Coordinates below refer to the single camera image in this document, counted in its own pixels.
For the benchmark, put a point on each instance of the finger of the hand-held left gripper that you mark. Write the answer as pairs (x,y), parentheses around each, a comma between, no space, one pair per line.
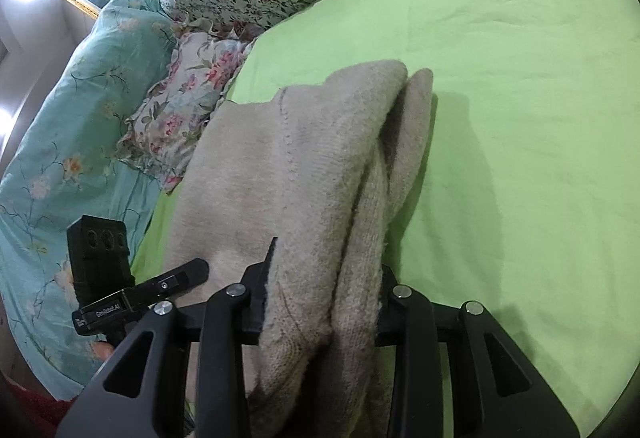
(167,283)

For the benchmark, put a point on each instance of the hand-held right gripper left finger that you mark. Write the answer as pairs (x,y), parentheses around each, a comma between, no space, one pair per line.
(225,318)

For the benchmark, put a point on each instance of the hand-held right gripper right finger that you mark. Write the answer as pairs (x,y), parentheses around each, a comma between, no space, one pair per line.
(425,318)

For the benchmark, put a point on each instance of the beige knit sweater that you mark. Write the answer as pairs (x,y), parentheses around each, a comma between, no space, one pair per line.
(310,157)

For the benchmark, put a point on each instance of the teal floral quilt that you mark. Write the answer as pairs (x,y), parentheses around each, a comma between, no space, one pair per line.
(60,142)

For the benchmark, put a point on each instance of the red cloth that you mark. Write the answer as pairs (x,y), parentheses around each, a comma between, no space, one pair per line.
(30,405)

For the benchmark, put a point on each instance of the floral ruffled pillow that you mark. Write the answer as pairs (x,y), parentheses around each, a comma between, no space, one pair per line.
(185,107)

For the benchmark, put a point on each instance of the green bed sheet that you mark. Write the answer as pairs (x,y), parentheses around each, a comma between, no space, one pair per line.
(500,92)

